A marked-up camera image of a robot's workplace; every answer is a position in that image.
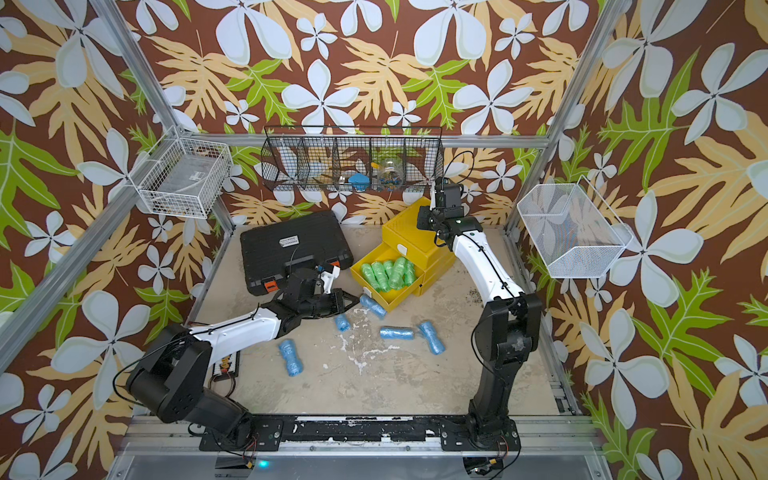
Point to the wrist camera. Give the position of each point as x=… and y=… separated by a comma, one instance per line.
x=448, y=195
x=328, y=276

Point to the yellow plastic drawer cabinet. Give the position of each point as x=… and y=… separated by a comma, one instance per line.
x=418, y=246

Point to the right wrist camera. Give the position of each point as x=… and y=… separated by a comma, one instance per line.
x=448, y=195

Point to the white wire basket left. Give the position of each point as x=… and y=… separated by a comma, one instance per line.
x=182, y=175

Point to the black wire basket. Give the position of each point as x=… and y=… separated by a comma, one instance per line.
x=386, y=159

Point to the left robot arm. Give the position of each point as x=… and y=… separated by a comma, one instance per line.
x=169, y=380

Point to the blue trash bag roll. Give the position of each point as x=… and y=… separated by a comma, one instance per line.
x=429, y=332
x=396, y=333
x=289, y=353
x=342, y=323
x=370, y=304

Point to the green trash bag roll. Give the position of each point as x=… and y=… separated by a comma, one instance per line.
x=409, y=276
x=388, y=267
x=368, y=274
x=397, y=273
x=383, y=281

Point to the black plastic tool case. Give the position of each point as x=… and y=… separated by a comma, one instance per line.
x=271, y=253

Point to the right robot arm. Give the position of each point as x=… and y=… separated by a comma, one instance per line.
x=506, y=333

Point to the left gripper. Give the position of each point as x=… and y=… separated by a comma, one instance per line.
x=339, y=300

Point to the white mesh basket right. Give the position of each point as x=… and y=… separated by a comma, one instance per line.
x=573, y=228

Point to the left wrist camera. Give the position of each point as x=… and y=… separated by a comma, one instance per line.
x=328, y=276

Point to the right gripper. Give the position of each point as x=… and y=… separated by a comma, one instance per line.
x=426, y=211

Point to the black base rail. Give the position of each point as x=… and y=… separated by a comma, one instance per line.
x=451, y=433

